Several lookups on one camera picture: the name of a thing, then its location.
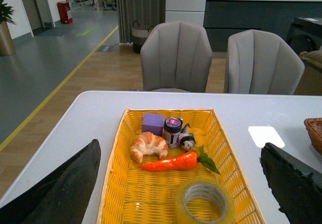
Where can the red box stand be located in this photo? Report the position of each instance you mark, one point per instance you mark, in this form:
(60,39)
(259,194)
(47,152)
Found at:
(64,12)

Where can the beige cushion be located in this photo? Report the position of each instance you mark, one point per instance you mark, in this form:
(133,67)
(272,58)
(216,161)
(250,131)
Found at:
(313,57)

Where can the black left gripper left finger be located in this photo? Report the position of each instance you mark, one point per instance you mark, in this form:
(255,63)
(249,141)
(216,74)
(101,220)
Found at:
(60,197)

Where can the grey chair left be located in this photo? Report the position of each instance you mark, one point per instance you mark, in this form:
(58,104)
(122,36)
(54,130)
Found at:
(176,57)

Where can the dark appliance at right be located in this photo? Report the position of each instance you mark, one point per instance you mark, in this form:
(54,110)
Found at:
(305,34)

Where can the yellow packing tape roll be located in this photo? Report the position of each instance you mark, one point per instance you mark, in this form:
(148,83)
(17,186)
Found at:
(203,200)

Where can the yellow woven basket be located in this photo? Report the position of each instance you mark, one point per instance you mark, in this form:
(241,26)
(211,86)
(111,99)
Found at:
(132,195)

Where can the potted plant gold pot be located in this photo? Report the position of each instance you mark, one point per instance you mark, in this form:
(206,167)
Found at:
(7,44)

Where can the grey chair right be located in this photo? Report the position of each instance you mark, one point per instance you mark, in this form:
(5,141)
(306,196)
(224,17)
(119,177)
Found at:
(260,62)

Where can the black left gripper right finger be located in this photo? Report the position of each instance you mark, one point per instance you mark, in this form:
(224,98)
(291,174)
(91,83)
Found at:
(295,185)

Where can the grey counter cabinet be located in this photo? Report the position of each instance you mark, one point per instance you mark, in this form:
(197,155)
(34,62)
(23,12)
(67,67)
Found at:
(224,18)

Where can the toy carrot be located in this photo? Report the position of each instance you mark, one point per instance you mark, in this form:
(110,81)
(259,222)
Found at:
(186,161)

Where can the dark woven laundry basket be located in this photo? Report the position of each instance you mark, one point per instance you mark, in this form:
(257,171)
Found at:
(140,33)

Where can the toy croissant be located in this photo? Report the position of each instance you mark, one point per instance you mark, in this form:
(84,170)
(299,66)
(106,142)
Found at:
(147,144)

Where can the small dark jar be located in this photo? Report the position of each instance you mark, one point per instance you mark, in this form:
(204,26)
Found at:
(172,129)

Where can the brown wicker basket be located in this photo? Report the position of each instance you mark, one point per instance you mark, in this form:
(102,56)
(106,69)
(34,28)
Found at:
(313,127)

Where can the purple cube block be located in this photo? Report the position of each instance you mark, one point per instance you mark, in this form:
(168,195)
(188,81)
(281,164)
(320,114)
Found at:
(153,123)

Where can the small toy animal figure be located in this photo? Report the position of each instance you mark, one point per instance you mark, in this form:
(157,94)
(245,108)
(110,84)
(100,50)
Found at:
(186,139)

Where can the grey chair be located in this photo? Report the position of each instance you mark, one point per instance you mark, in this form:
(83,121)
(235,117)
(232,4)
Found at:
(260,62)
(176,57)

